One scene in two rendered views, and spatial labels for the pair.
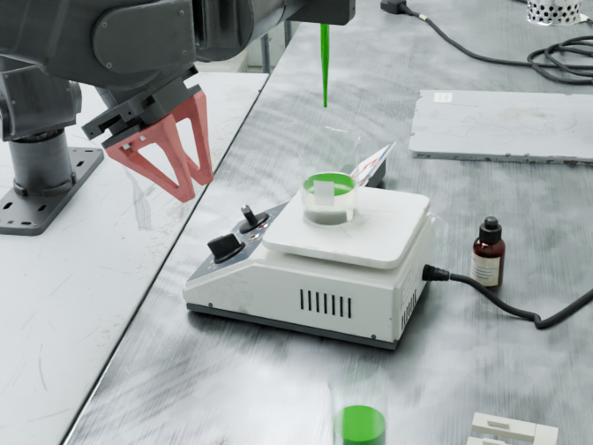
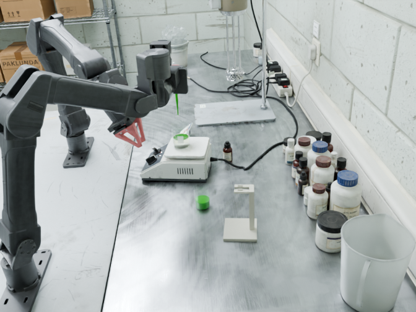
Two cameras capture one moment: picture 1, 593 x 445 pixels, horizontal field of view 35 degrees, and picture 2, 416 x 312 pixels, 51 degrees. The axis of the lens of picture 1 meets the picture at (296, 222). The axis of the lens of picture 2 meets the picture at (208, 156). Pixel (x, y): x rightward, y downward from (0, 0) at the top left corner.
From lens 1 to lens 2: 49 cm
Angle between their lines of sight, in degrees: 11
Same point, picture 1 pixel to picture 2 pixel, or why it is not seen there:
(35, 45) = (122, 109)
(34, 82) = (77, 117)
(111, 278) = (114, 175)
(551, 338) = (248, 172)
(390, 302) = (203, 167)
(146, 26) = (147, 101)
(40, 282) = (91, 179)
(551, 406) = not seen: hidden behind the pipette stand
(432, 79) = (197, 99)
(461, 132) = (211, 117)
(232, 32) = (164, 100)
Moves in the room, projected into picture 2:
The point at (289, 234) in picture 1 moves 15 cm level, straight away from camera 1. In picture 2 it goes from (171, 152) to (163, 131)
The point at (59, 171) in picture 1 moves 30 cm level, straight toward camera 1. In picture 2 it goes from (84, 145) to (115, 186)
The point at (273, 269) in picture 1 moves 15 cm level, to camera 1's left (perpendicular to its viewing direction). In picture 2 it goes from (168, 163) to (116, 173)
